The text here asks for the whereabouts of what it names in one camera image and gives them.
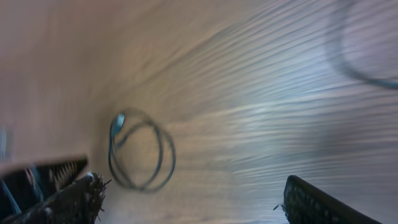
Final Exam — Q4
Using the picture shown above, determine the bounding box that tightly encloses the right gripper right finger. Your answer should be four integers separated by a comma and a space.
281, 175, 380, 224

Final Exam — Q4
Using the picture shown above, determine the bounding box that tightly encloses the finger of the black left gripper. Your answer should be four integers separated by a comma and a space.
1, 157, 88, 215

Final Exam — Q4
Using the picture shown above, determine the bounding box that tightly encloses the black USB cable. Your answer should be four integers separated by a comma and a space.
108, 108, 177, 193
323, 0, 398, 91

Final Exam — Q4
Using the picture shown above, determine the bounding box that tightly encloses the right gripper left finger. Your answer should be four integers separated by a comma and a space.
1, 172, 106, 224

